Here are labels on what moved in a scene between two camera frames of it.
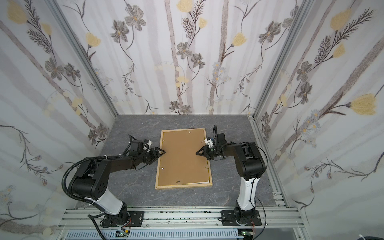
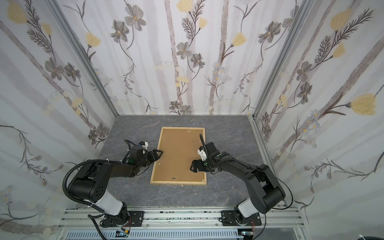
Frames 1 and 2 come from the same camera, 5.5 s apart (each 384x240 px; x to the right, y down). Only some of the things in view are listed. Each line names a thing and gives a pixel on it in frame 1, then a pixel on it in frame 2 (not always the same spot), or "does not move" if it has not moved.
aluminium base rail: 278,223 does not move
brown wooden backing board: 180,164 does not move
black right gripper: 208,151 -> 202,165
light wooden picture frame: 184,185 -> 177,182
